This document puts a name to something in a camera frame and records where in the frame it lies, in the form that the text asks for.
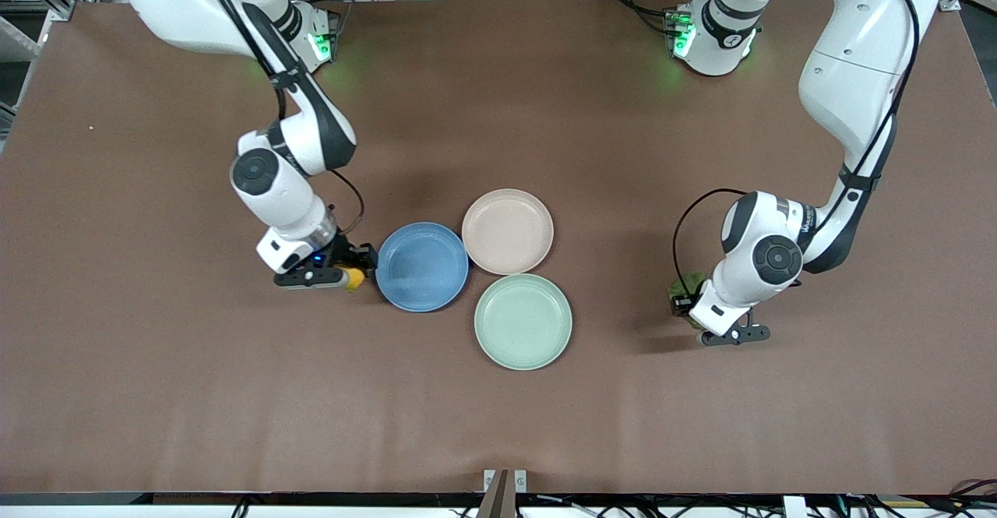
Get black table edge rail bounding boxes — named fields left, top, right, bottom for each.
left=0, top=492, right=997, bottom=509

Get beige pink plate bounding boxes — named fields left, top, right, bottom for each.
left=461, top=189, right=555, bottom=276

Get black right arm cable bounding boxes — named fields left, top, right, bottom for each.
left=191, top=0, right=365, bottom=237

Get grey camera support pole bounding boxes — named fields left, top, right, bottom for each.
left=477, top=469, right=511, bottom=518

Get light green plate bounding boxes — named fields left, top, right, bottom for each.
left=474, top=273, right=573, bottom=371

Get green lettuce leaf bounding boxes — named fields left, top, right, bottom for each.
left=668, top=271, right=710, bottom=306

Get metal bracket plate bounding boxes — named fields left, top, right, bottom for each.
left=483, top=469, right=528, bottom=495

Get black base cables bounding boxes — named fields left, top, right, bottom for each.
left=611, top=0, right=680, bottom=36

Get blue plate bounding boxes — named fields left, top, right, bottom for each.
left=375, top=222, right=470, bottom=313

